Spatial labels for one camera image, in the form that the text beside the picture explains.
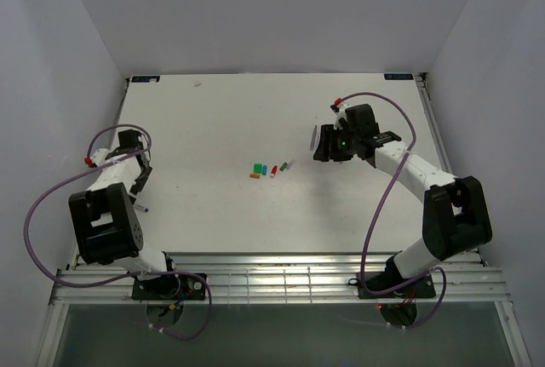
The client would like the blue ballpoint pen upper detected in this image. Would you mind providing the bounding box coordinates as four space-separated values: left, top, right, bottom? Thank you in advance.
133 204 149 212

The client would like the blue label sticker right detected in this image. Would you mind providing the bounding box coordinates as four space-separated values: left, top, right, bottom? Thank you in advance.
383 73 414 81

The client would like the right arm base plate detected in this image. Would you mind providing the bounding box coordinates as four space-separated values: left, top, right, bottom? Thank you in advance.
347 267 438 301

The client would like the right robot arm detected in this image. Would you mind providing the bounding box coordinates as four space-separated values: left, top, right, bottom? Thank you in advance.
313 100 492 296

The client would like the purple highlighter pen body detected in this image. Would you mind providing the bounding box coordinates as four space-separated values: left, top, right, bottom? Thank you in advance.
309 125 319 152

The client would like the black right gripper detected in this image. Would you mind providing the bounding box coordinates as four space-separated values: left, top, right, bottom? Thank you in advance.
313 124 359 162

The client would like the blue label sticker left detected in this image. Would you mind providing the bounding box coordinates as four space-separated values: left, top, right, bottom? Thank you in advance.
130 75 161 83

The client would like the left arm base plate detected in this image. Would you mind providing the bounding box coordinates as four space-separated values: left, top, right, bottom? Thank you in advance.
131 273 207 302

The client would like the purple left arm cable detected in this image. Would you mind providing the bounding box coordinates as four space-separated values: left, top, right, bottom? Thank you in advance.
24 124 213 341

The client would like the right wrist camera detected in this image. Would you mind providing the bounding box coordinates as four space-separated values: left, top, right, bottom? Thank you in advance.
330 98 349 130

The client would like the aluminium rail frame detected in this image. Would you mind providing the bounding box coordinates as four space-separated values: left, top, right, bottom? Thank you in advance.
33 72 533 367

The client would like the blue label sticker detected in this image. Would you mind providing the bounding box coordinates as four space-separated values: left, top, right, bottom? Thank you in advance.
383 73 414 81
130 75 161 83

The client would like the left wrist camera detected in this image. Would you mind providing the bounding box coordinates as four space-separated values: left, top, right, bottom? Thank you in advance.
84 148 109 169

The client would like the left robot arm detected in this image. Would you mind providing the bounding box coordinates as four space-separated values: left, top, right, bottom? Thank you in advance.
68 125 181 299

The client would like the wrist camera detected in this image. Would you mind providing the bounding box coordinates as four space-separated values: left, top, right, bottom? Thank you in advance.
84 148 109 169
330 98 349 130

